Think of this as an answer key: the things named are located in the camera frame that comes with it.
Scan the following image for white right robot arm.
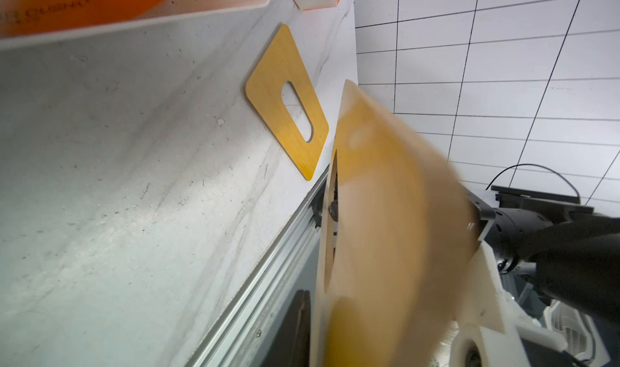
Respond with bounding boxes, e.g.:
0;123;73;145
450;186;619;366

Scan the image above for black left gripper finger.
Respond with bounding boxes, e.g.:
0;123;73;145
262;289;312;367

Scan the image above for white tissue box base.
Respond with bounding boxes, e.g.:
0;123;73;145
1;0;270;50

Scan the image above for yellow bamboo box lid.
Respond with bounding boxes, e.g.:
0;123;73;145
309;81;475;366

